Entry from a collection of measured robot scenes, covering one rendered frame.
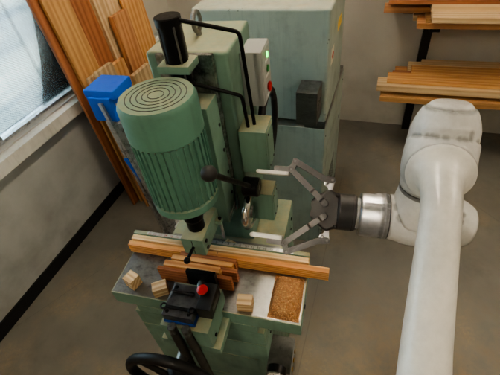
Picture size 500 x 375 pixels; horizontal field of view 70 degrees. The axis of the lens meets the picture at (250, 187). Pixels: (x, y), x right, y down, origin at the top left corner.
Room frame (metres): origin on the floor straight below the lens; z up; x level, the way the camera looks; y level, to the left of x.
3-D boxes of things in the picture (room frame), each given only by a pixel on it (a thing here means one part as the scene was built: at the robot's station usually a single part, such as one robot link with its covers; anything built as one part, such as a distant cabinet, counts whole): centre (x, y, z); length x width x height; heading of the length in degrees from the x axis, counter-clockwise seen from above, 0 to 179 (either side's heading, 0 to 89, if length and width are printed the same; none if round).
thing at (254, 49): (0.96, -0.06, 1.40); 0.10 x 0.06 x 0.16; 161
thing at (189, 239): (0.73, 0.16, 1.03); 0.14 x 0.07 x 0.09; 161
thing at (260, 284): (0.60, 0.18, 0.87); 0.61 x 0.30 x 0.06; 71
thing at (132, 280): (0.65, 0.41, 0.92); 0.04 x 0.04 x 0.04; 50
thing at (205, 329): (0.51, 0.21, 0.91); 0.15 x 0.14 x 0.09; 71
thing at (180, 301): (0.51, 0.20, 0.99); 0.13 x 0.11 x 0.06; 71
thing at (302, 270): (0.69, 0.12, 0.92); 0.67 x 0.02 x 0.04; 71
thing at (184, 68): (0.84, 0.13, 1.53); 0.08 x 0.08 x 0.17; 71
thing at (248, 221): (0.79, 0.01, 1.02); 0.12 x 0.03 x 0.12; 161
